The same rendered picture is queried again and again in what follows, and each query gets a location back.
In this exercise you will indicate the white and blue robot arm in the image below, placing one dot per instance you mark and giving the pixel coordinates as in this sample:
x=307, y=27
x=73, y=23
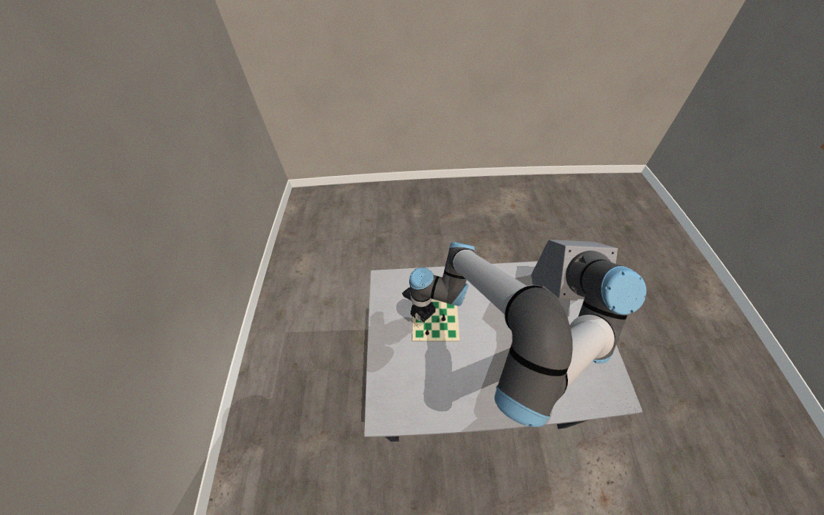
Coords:
x=542, y=353

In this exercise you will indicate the green and cream chessboard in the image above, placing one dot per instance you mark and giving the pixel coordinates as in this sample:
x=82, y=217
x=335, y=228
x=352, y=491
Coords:
x=438, y=330

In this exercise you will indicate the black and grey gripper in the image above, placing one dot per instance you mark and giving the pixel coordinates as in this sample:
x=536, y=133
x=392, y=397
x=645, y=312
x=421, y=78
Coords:
x=423, y=312

